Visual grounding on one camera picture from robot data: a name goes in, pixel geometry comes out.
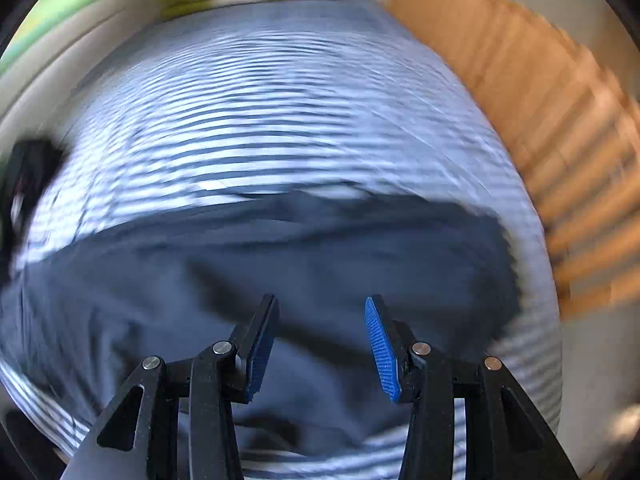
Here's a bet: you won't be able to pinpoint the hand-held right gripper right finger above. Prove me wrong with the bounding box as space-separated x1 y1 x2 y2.
364 295 581 480

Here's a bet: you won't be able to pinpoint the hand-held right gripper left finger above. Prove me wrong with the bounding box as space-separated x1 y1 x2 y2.
62 294 280 480

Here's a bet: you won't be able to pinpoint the dark blue pants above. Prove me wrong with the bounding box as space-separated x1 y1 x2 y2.
0 190 523 461

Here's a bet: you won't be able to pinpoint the blue white striped bed quilt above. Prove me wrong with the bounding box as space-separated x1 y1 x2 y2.
0 0 563 480

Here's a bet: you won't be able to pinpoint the wooden slat bed rail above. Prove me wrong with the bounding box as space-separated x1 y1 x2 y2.
385 0 640 316

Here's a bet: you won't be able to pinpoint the landscape wall poster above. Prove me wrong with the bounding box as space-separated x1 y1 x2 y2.
0 0 151 76

